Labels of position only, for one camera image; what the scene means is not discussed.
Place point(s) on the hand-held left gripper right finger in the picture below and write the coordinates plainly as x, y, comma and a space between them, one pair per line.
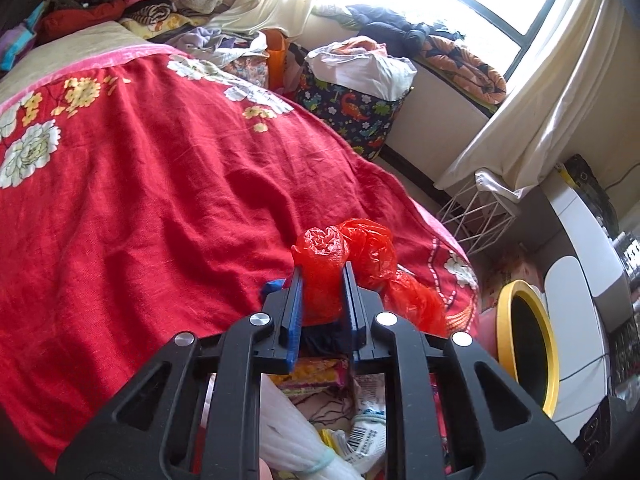
351, 310

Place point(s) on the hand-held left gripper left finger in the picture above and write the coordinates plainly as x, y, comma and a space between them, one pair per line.
296, 310

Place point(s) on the red plastic bag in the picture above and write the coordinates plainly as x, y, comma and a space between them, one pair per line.
325, 270

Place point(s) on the yellow-rimmed black trash bin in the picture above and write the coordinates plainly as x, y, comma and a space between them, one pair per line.
530, 345

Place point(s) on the white foam net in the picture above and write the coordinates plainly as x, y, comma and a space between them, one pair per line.
285, 435

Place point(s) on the yellow pink snack wrapper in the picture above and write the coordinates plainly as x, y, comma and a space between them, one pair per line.
315, 375

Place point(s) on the white barcode wrapper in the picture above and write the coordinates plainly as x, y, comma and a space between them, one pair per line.
365, 435

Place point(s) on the dark containers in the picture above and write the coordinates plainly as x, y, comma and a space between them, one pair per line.
627, 260

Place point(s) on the red floral blanket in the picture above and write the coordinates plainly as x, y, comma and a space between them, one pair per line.
175, 185

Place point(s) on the dinosaur print laundry basket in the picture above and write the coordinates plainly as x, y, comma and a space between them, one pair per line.
350, 110

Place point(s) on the white desk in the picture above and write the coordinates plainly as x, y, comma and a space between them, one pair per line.
575, 210

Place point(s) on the white plastic bag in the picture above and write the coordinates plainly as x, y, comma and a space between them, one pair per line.
360, 67

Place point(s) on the floral fabric bag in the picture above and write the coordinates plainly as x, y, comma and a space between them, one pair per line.
250, 70

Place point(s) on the orange bag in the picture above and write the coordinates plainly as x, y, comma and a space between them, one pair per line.
276, 60

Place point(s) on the orange patterned blanket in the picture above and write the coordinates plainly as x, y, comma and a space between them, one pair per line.
465, 65

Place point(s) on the lavender cloth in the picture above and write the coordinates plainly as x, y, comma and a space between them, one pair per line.
200, 40

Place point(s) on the dark blue jacket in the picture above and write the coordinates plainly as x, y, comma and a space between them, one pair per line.
385, 25

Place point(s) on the pale green cloth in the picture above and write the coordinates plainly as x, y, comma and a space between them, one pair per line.
327, 12

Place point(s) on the pile of clothes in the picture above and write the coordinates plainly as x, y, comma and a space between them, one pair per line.
150, 5

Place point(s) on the beige bed sheet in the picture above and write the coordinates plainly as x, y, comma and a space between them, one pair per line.
60, 55

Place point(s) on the purple striped cloth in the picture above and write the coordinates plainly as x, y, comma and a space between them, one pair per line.
15, 40

